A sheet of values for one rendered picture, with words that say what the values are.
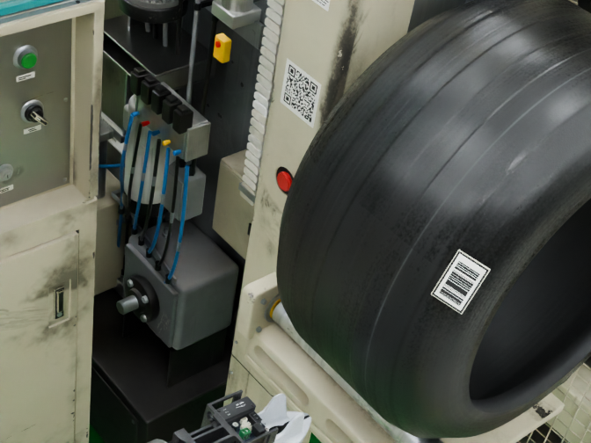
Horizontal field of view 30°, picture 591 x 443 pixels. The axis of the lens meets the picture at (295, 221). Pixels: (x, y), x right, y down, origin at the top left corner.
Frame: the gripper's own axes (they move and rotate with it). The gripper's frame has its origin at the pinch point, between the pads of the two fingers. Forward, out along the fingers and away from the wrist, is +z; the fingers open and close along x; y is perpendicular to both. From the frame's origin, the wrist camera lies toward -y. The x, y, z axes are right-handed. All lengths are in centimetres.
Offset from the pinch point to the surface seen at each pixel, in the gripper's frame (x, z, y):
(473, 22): 10, 21, 48
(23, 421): 61, 2, -59
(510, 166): -7.0, 11.2, 41.3
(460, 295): -11.0, 4.9, 28.4
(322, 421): 8.5, 16.9, -16.2
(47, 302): 61, 3, -30
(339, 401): 8.0, 18.7, -12.4
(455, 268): -9.1, 4.9, 30.8
